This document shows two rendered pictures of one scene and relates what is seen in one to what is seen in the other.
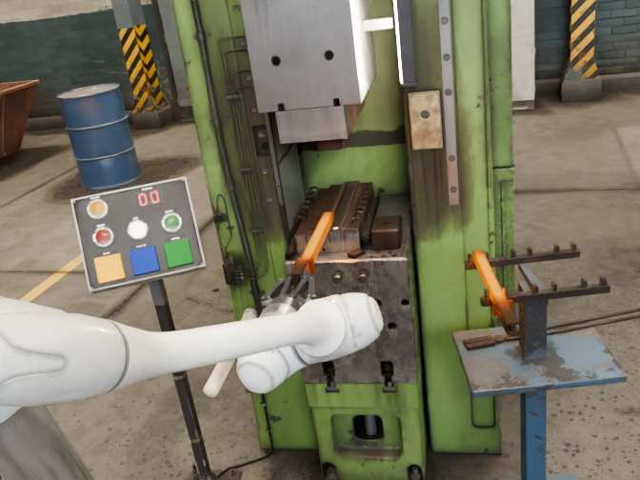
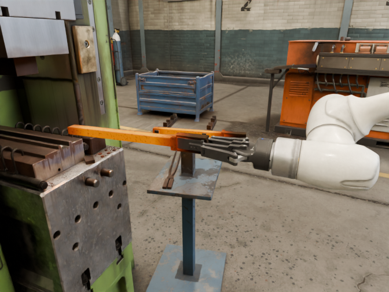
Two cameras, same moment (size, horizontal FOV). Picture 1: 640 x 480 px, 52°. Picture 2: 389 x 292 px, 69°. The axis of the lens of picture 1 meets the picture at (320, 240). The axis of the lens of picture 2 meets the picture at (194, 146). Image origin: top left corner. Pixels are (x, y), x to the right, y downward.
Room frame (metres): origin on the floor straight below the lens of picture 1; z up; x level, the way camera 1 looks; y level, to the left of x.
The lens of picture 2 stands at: (1.31, 0.73, 1.32)
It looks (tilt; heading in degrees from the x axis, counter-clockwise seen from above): 21 degrees down; 279
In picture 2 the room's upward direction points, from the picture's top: straight up
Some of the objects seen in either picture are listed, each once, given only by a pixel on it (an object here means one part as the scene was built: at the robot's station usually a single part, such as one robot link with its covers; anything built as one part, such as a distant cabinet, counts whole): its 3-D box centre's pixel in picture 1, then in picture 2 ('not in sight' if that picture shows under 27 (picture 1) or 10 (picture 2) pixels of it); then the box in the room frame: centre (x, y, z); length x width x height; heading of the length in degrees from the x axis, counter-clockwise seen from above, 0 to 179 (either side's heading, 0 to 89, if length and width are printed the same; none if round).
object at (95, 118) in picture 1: (100, 136); not in sight; (6.33, 1.94, 0.44); 0.59 x 0.59 x 0.88
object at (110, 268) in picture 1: (110, 268); not in sight; (1.77, 0.62, 1.01); 0.07 x 0.05 x 0.07; 101
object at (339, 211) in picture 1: (343, 204); (18, 137); (2.06, -0.09, 0.99); 0.42 x 0.05 x 0.01; 166
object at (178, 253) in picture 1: (178, 253); not in sight; (1.81, 0.42, 1.01); 0.07 x 0.05 x 0.07; 101
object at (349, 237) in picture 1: (337, 214); (14, 149); (2.06, -0.07, 0.96); 0.42 x 0.20 x 0.09; 166
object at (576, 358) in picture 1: (532, 354); (188, 174); (1.54, -0.55, 0.66); 0.40 x 0.30 x 0.02; 87
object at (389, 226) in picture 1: (387, 232); (86, 141); (1.88, -0.21, 0.95); 0.12 x 0.08 x 0.06; 166
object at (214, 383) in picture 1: (231, 350); not in sight; (1.85, 0.33, 0.62); 0.44 x 0.05 x 0.05; 166
